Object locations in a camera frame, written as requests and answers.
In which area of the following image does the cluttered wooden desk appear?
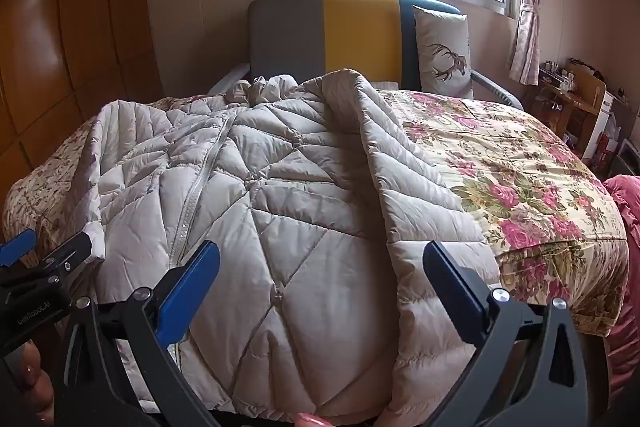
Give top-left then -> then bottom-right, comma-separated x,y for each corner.
529,58 -> 608,158

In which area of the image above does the grey yellow blue sofa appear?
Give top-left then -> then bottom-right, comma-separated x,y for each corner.
207,0 -> 524,111

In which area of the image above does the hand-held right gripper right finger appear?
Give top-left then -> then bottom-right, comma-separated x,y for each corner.
423,241 -> 591,427

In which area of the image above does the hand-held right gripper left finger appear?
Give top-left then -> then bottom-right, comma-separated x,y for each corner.
62,241 -> 221,427

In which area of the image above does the grey quilt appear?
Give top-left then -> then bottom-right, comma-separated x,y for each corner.
82,69 -> 502,427

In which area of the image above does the pink ruffled cloth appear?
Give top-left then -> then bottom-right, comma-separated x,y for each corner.
601,174 -> 640,404

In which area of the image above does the floral quilted bedspread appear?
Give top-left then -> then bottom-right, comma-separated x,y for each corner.
2,89 -> 631,338

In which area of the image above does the deer print pillow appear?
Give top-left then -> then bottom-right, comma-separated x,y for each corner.
412,5 -> 475,100

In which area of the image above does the white cabinet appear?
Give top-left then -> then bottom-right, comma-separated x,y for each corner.
582,88 -> 632,166

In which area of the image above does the wooden wardrobe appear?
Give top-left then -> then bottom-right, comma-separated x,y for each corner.
0,0 -> 167,208

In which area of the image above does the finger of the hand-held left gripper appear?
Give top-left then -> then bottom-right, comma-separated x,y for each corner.
42,232 -> 94,282
0,229 -> 39,269

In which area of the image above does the person's left hand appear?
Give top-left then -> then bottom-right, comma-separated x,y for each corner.
0,339 -> 57,426

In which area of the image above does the person's right hand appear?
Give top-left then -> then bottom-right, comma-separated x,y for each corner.
295,413 -> 342,427

